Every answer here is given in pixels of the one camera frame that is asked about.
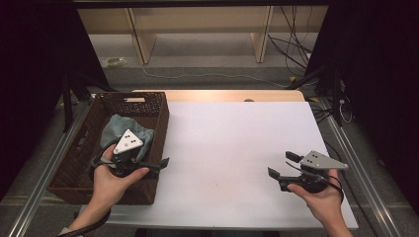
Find crumpled clear plastic wrap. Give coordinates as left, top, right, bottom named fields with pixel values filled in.
left=104, top=56, right=127, bottom=69

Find person's left hand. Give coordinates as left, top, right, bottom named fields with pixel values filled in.
left=90, top=144, right=150, bottom=211

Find aluminium frame rail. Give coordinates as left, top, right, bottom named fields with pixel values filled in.
left=317, top=97, right=403, bottom=237
left=8, top=98, right=92, bottom=237

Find blue-grey cloth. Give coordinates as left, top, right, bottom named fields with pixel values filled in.
left=99, top=114, right=156, bottom=162

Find black metal stand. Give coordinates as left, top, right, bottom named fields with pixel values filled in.
left=286, top=62, right=345, bottom=127
left=60, top=70, right=117, bottom=132

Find brown woven basket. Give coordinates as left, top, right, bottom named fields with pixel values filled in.
left=46, top=91, right=171, bottom=205

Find person's right hand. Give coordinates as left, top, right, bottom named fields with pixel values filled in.
left=287, top=168, right=345, bottom=228

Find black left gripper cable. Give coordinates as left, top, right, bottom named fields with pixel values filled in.
left=57, top=137, right=117, bottom=237

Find white table sheet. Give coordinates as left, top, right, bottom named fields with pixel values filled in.
left=76, top=101, right=360, bottom=230

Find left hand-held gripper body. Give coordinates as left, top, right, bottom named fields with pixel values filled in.
left=109, top=128, right=147, bottom=179

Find black curtain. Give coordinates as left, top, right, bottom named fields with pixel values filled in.
left=0, top=0, right=110, bottom=201
left=304, top=0, right=419, bottom=215

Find black floor cables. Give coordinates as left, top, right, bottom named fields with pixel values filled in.
left=309, top=104, right=334, bottom=123

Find black overhead frame bar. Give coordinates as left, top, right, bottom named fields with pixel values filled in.
left=72, top=0, right=330, bottom=8

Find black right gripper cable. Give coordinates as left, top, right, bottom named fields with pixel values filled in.
left=324, top=174, right=346, bottom=202

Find white floor cable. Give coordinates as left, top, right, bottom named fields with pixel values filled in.
left=141, top=63, right=291, bottom=89

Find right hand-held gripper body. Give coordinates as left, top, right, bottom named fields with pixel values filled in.
left=279, top=150, right=349, bottom=195

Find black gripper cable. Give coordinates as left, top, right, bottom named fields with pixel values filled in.
left=57, top=137, right=117, bottom=237
left=324, top=174, right=346, bottom=202

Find light wooden shelf unit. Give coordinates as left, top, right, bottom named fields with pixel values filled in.
left=77, top=5, right=329, bottom=65

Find bundle of black hanging cables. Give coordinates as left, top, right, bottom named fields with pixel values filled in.
left=267, top=5, right=314, bottom=77

